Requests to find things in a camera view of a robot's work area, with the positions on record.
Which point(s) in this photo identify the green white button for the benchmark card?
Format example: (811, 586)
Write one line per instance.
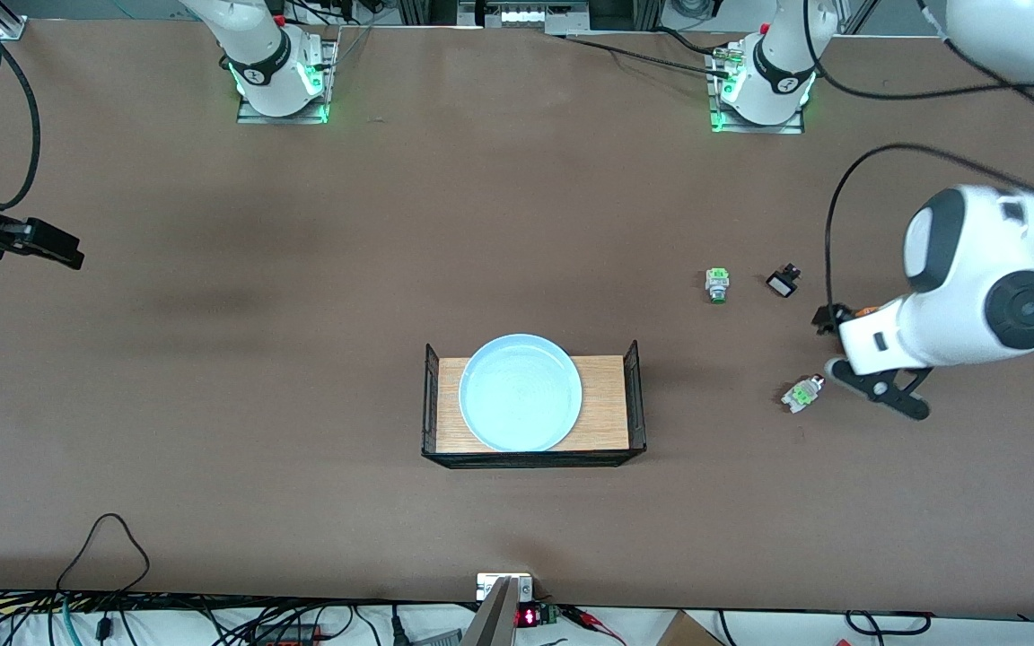
(802, 393)

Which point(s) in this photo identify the light blue plate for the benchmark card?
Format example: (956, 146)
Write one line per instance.
(521, 392)

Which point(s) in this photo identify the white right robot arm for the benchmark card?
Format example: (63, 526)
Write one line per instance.
(257, 54)

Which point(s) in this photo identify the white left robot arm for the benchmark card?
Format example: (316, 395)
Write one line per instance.
(966, 296)

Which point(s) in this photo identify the black square push button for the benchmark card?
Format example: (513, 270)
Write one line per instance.
(783, 283)

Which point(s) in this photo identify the wooden tray black mesh sides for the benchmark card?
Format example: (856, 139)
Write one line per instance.
(607, 404)

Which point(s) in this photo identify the brown cardboard piece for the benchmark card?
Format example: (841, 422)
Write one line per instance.
(687, 632)

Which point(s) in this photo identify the red clip lead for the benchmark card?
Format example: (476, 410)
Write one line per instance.
(589, 617)

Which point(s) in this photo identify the red digit display board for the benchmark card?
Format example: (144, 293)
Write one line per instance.
(528, 616)

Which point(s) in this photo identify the grey aluminium pole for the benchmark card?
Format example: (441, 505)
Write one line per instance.
(492, 624)

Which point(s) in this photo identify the orange button enclosure box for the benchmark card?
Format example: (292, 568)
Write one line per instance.
(867, 311)

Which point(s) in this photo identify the black left camera mount bracket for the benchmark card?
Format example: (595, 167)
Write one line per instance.
(894, 395)

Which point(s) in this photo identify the green push button switch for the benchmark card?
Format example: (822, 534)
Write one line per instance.
(717, 285)

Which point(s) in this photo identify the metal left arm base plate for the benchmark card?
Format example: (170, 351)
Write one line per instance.
(786, 129)

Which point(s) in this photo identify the aluminium table corner bracket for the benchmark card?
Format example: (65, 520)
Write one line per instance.
(13, 29)

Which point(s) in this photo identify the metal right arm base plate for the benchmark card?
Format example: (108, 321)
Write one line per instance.
(284, 119)

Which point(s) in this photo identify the aluminium frame structure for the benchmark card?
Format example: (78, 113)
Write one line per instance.
(526, 16)

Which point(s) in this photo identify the metal clamp bracket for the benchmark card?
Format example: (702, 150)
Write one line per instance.
(484, 588)

